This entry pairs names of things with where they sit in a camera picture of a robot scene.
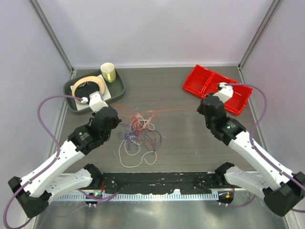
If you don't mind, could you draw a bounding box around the white paper sheet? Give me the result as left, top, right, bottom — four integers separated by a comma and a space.
71, 75, 111, 105

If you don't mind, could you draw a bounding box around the orange thin cable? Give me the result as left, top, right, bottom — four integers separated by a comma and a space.
113, 104, 201, 146

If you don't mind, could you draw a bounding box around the cream yellow mug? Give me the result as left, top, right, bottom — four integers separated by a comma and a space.
100, 62, 116, 83

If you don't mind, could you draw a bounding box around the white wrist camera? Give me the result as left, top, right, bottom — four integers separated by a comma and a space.
80, 92, 109, 113
209, 82, 234, 103

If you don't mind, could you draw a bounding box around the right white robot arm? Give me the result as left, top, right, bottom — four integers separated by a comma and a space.
197, 95, 305, 217

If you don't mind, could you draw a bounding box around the red plastic divided bin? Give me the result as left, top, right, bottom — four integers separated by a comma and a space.
183, 65, 253, 115

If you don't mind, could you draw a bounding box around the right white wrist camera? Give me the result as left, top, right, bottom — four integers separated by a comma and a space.
209, 82, 234, 103

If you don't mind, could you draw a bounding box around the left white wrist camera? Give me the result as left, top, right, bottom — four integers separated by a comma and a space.
80, 92, 109, 113

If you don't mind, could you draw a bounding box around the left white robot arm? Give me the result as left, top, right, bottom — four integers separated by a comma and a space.
8, 107, 121, 218

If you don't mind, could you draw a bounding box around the purple thin cable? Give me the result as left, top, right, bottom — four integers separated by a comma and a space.
119, 119, 163, 153

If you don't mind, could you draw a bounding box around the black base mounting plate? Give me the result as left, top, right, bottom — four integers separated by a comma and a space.
103, 172, 230, 195

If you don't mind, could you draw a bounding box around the wooden ring with black disc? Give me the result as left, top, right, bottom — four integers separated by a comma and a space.
72, 75, 106, 101

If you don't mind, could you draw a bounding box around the slotted cable duct rail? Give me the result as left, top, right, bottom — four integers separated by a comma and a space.
55, 190, 219, 202

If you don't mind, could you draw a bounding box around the dark green plastic tray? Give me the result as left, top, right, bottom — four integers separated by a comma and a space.
63, 70, 125, 115

